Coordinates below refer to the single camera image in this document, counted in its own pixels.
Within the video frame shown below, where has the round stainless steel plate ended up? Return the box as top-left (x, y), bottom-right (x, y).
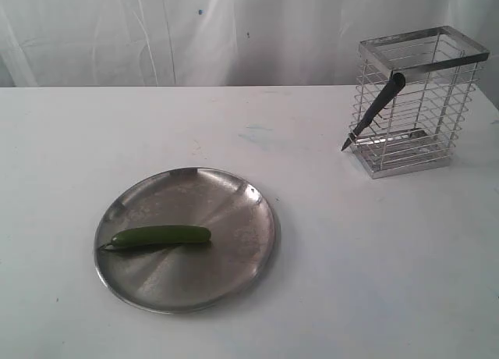
top-left (94, 167), bottom-right (280, 314)

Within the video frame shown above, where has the white backdrop curtain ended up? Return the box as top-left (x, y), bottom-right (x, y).
top-left (1, 0), bottom-right (498, 87)

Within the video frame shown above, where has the green chili pepper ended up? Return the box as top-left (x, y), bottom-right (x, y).
top-left (100, 225), bottom-right (211, 250)

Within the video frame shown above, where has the black knife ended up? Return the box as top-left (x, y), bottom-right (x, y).
top-left (341, 73), bottom-right (406, 151)

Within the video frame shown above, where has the wire metal utensil holder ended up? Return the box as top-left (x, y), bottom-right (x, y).
top-left (346, 26), bottom-right (490, 179)

